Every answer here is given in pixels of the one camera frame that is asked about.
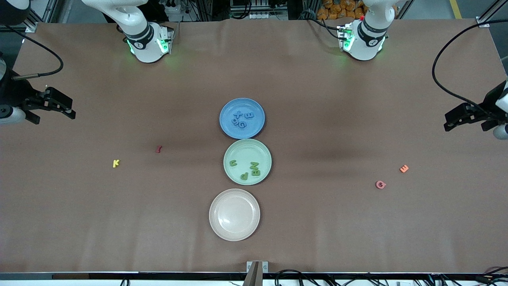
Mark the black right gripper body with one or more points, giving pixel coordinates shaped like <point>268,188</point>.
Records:
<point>16,94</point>

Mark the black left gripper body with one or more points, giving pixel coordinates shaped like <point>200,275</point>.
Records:
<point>490,102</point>

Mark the blue foam letter X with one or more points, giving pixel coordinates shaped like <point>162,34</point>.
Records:
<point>237,114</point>

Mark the green foam letter P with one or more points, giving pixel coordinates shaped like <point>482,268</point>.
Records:
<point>246,176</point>

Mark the green foam letter N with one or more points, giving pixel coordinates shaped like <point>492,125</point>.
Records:
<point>254,165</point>

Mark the green foam letter B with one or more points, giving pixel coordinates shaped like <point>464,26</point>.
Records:
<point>255,173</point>

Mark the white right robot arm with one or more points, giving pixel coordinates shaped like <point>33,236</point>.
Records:
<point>147,47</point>

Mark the orange foam letter E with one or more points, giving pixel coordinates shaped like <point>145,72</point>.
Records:
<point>404,169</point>

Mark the yellow foam letter K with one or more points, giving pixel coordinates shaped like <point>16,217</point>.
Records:
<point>115,163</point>

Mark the pink foam letter G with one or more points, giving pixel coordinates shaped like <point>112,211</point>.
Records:
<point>378,185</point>

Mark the orange fruit pile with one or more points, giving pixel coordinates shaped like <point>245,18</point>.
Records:
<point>341,8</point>

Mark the brown table cover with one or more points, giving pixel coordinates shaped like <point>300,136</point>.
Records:
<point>317,238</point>

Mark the green plate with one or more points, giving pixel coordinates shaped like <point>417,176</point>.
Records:
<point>247,153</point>

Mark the blue plate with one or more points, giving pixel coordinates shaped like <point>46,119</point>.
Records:
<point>254,129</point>

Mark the beige plate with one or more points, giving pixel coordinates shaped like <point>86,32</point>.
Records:
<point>234,214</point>

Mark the white power strip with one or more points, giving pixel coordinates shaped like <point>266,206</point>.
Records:
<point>268,16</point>

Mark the metal corner bracket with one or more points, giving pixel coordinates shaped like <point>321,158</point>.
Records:
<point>31,27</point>
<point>483,22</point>

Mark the table edge rail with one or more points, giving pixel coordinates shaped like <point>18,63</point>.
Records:
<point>158,276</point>

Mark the metal table edge bracket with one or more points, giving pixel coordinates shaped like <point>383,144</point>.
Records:
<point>265,267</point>

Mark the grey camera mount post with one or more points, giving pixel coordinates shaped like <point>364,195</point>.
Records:
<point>253,276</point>

